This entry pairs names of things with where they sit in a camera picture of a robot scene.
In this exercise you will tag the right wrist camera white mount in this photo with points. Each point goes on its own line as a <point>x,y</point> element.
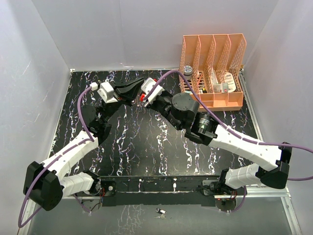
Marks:
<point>151,90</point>

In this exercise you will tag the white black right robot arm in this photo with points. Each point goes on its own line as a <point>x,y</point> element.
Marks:
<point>270,163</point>

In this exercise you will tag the metal key organizer red handle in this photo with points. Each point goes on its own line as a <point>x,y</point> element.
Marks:
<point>139,99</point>

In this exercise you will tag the orange plastic file organizer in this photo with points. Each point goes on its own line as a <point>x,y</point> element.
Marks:
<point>211,56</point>

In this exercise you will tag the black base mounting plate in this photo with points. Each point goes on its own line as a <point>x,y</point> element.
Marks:
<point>160,190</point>

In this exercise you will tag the small round grey jar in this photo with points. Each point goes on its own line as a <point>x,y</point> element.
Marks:
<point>187,71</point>

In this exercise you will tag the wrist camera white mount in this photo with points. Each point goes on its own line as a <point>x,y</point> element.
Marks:
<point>105,90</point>
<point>151,90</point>

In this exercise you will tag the white round label card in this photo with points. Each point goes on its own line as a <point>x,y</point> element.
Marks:
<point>228,86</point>

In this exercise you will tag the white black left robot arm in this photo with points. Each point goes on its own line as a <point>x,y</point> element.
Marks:
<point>46,183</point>

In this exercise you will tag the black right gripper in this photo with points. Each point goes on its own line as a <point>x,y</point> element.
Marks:
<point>153,105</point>

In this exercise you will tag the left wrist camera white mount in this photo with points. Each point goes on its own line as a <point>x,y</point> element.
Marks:
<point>105,90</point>

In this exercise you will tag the aluminium frame rail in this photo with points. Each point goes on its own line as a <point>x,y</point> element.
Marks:
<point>262,190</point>

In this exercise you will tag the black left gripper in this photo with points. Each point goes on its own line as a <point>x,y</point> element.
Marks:
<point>125,93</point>

